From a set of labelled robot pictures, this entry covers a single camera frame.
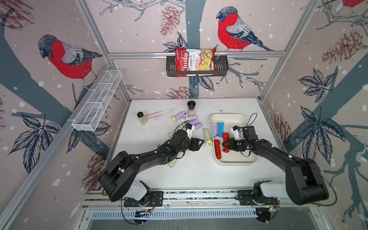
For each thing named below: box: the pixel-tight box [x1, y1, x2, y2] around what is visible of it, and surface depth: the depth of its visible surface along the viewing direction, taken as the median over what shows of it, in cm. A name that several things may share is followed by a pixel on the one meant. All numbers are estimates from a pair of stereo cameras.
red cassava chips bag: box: [174, 47, 219, 78], surface depth 89 cm
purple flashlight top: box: [170, 111, 188, 123], surface depth 111 cm
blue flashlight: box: [217, 121, 225, 138], surface depth 103 cm
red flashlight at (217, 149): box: [214, 139, 222, 160], surface depth 91 cm
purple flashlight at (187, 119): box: [180, 115, 197, 124], surface depth 106 cm
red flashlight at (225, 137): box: [222, 132, 230, 153], surface depth 91 cm
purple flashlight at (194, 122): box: [189, 118, 199, 126], surface depth 106 cm
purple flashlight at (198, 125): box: [193, 121, 203, 130], surface depth 104 cm
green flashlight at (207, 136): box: [203, 127, 213, 146], surface depth 97 cm
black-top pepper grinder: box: [186, 100, 196, 116], surface depth 105 cm
